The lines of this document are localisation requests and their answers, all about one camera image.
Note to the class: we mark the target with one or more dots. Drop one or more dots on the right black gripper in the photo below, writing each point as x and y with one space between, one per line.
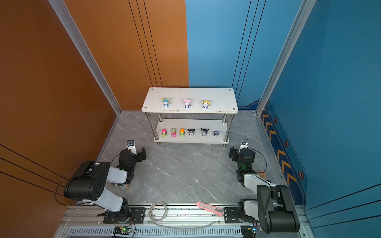
235 152

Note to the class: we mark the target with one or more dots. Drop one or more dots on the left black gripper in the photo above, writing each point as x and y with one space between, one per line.
139 155

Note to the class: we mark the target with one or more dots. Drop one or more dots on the black purple figurine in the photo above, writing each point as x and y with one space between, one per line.
191 132
204 132

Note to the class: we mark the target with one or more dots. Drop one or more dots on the pink toy car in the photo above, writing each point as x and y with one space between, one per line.
174 132

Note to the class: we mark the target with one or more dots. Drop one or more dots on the yellow small figurine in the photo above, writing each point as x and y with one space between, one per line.
205 104

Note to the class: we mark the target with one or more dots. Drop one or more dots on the teal small figurine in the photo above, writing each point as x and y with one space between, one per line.
166 102

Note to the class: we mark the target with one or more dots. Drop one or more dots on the pink small figurine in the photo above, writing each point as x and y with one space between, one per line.
187 103

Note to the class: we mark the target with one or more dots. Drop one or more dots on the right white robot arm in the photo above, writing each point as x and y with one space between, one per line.
273 209

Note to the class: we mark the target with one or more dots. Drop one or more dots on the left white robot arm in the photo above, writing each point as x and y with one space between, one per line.
88 184

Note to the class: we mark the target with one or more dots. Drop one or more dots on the orange tape roll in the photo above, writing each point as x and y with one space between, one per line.
262 174

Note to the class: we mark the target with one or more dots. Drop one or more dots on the white two-tier shelf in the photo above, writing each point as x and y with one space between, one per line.
222 102

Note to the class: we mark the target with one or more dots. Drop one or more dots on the clear coiled tube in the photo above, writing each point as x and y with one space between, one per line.
181 216

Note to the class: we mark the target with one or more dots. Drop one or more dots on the pink utility knife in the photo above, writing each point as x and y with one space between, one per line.
210 208

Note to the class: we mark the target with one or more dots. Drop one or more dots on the left green circuit board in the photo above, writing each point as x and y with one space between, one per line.
122 231

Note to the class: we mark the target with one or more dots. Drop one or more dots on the green circuit board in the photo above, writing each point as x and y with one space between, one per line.
122 231
249 232

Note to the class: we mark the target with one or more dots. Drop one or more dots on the right green circuit board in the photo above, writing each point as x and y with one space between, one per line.
249 232

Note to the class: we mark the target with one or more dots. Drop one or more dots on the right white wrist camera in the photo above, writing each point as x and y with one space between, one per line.
244 144

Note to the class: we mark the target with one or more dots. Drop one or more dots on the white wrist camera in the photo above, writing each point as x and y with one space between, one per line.
244 144
131 146

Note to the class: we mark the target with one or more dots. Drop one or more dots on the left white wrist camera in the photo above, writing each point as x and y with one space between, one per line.
131 146

